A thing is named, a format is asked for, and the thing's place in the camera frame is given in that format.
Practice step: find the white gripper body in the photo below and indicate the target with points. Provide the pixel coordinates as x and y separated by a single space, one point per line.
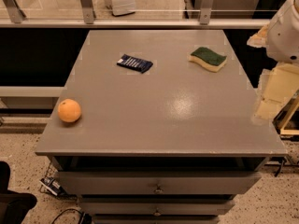
284 36

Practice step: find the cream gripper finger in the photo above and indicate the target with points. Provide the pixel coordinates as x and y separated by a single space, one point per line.
267 109
258 40

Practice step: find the green and yellow sponge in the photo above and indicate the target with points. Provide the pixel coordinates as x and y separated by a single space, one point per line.
208 59

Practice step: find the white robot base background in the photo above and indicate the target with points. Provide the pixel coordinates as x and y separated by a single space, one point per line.
121 7

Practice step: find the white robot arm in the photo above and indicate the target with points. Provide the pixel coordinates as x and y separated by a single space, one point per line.
280 38

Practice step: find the grey drawer cabinet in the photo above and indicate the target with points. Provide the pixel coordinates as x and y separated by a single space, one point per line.
175 117

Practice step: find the dark blue snack packet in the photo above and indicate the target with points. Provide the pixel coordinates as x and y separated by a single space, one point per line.
134 63

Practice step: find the orange fruit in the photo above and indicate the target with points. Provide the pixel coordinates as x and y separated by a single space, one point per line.
69 110

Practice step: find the drawer with knob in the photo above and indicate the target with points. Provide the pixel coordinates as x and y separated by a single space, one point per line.
158 183
157 207

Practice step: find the top drawer with knob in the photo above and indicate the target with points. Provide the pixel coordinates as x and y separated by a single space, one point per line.
158 183

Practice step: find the small box on floor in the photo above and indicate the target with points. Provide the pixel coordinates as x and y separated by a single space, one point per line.
51 185

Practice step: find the black chair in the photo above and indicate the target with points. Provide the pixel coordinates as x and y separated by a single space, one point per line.
14 206

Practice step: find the yellow wooden frame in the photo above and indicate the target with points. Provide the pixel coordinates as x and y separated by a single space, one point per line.
283 125

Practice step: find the metal railing frame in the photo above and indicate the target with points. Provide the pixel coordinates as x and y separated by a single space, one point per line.
193 14

